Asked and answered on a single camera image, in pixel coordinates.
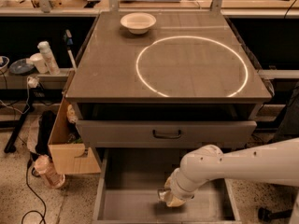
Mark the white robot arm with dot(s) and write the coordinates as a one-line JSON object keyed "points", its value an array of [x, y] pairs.
{"points": [[277, 163]]}

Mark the dark blue plate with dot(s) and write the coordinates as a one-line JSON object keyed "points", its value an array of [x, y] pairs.
{"points": [[22, 67]]}

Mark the crushed silver redbull can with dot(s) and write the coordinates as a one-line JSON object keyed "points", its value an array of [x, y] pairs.
{"points": [[163, 195]]}

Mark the upper grey drawer with handle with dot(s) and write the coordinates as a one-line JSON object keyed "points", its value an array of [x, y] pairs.
{"points": [[165, 134]]}

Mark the white bowl at left edge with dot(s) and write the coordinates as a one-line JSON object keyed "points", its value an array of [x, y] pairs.
{"points": [[4, 61]]}

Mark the white paper cup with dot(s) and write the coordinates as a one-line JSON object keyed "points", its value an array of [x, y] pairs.
{"points": [[39, 63]]}

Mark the black office chair base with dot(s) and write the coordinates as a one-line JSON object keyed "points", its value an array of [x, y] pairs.
{"points": [[267, 216]]}

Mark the white spray bottle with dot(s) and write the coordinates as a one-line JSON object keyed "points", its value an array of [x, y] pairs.
{"points": [[46, 52]]}

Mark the black desk leg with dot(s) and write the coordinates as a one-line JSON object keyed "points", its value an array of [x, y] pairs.
{"points": [[17, 124]]}

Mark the pink plastic bottle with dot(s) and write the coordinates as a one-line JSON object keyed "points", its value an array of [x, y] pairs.
{"points": [[45, 168]]}

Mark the open middle grey drawer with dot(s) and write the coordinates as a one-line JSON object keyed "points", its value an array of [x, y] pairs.
{"points": [[128, 191]]}

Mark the grey drawer cabinet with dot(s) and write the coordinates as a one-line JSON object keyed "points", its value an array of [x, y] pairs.
{"points": [[188, 67]]}

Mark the cardboard box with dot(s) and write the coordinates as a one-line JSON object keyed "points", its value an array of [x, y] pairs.
{"points": [[68, 152]]}

